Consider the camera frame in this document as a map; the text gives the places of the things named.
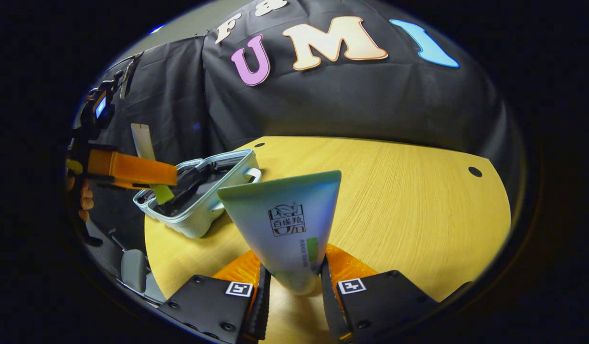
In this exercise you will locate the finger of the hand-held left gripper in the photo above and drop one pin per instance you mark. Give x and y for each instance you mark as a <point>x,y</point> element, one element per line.
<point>136,169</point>

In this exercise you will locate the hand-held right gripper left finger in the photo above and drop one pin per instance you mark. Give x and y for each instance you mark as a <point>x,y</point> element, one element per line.
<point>261,306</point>

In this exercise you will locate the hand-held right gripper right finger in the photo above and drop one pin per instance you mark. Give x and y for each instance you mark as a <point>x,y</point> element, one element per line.
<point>330,306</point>

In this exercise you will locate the white and green tube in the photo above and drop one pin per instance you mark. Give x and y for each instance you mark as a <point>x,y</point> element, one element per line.
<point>142,141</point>

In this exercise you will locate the small pale blue suitcase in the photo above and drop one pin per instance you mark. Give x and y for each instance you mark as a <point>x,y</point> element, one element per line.
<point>198,220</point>

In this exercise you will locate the white tube with green label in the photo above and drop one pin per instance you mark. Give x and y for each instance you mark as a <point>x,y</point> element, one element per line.
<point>284,224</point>

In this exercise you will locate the grey chair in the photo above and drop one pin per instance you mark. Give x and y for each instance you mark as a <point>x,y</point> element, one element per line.
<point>133,270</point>

